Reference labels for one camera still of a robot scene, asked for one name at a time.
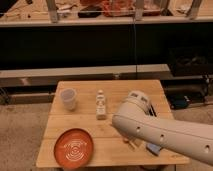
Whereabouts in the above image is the white squeeze bottle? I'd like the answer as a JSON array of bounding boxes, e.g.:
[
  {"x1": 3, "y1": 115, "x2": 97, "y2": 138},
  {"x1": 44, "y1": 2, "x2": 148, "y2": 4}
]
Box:
[{"x1": 96, "y1": 90, "x2": 107, "y2": 120}]

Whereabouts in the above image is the blue sponge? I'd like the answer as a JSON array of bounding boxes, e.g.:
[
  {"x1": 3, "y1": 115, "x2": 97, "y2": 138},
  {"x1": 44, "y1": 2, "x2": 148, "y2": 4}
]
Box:
[{"x1": 146, "y1": 143, "x2": 161, "y2": 156}]

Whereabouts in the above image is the long wooden bench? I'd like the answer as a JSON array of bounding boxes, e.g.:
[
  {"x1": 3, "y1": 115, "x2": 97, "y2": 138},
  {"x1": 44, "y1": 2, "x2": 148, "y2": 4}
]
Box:
[{"x1": 0, "y1": 64, "x2": 171, "y2": 87}]

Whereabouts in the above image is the clear plastic cup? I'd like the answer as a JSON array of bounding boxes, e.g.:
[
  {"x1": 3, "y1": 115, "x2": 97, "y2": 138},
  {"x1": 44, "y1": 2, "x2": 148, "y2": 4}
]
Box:
[{"x1": 60, "y1": 88, "x2": 77, "y2": 111}]

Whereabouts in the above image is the black object on shelf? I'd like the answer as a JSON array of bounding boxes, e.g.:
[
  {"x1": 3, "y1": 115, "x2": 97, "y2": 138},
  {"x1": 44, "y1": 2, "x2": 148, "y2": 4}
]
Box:
[{"x1": 78, "y1": 5, "x2": 102, "y2": 18}]

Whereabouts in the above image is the wooden slatted table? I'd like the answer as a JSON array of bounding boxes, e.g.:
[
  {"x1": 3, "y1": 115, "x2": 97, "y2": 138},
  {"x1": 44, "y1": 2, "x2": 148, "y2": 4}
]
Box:
[{"x1": 36, "y1": 80, "x2": 189, "y2": 168}]

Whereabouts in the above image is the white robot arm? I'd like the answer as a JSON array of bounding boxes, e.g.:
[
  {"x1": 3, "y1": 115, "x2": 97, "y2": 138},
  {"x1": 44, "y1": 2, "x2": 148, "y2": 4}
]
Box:
[{"x1": 112, "y1": 91, "x2": 213, "y2": 166}]

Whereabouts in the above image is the orange ceramic bowl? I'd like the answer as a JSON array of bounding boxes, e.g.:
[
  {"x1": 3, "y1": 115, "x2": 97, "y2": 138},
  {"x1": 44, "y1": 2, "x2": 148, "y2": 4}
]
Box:
[{"x1": 54, "y1": 128, "x2": 94, "y2": 170}]

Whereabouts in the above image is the black rectangular case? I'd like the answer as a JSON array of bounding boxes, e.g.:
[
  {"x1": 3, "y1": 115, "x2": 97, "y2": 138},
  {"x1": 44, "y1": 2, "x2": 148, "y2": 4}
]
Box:
[{"x1": 150, "y1": 105, "x2": 157, "y2": 117}]

